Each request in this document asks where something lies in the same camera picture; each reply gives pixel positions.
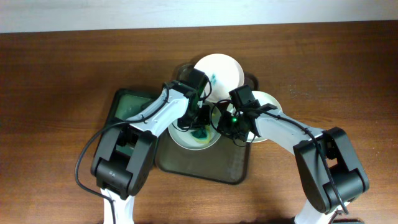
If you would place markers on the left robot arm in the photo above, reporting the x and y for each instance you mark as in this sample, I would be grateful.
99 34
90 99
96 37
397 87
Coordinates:
119 178

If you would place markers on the green and yellow sponge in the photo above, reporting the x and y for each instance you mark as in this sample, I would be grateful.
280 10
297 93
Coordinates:
202 134

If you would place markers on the dark green small tray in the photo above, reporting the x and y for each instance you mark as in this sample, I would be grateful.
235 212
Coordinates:
127 103

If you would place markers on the white plate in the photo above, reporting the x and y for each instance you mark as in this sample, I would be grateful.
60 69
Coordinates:
263 98
184 139
224 73

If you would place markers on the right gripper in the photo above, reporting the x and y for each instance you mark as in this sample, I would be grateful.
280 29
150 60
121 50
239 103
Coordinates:
224 126

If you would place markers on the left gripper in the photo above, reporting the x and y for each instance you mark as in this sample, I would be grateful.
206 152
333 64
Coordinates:
193 119

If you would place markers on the brown rectangular serving tray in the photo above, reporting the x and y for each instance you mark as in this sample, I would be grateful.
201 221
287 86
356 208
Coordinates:
225 161

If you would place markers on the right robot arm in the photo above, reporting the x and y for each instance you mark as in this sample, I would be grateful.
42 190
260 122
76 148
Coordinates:
330 171

